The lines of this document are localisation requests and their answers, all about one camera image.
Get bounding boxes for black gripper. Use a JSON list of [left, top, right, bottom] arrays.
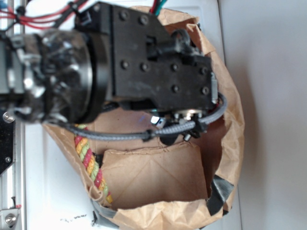
[[75, 2, 218, 113]]

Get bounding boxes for multicolored twisted rope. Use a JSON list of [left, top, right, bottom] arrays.
[[73, 124, 113, 204]]

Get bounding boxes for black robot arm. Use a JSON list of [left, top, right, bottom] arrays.
[[0, 2, 218, 123]]

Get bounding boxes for brown paper bag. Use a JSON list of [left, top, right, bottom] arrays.
[[45, 9, 245, 230]]

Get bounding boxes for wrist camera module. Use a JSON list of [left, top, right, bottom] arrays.
[[151, 111, 212, 146]]

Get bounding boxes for grey braided cable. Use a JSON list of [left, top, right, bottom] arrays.
[[62, 92, 228, 142]]

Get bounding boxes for red wire bundle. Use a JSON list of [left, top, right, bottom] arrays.
[[0, 0, 87, 27]]

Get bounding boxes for aluminium frame rail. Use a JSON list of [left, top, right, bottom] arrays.
[[0, 9, 27, 230]]

